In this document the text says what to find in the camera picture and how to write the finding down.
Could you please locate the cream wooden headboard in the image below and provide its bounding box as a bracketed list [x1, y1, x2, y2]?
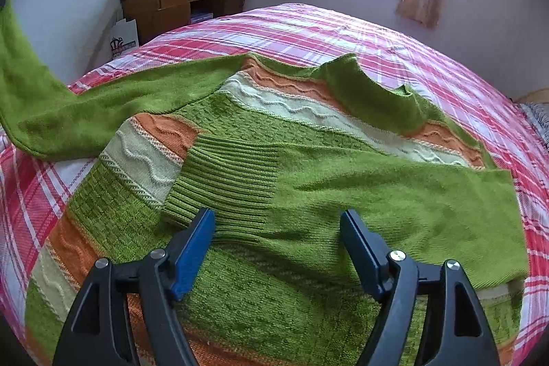
[512, 88, 549, 105]

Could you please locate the red plaid bed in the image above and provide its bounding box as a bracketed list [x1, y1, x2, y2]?
[0, 3, 549, 366]

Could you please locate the wooden desk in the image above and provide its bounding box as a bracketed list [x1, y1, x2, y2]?
[117, 0, 248, 45]

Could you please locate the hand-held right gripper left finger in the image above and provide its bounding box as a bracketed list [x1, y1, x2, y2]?
[51, 207, 216, 366]

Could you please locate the white paper bag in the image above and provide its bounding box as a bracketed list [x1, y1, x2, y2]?
[105, 18, 140, 60]

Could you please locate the green towel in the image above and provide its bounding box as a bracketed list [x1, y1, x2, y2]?
[0, 0, 530, 366]

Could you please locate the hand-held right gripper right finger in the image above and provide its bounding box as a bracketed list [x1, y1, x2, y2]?
[340, 209, 502, 366]

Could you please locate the grey patterned pillow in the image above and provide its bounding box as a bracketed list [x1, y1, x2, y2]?
[519, 102, 549, 148]

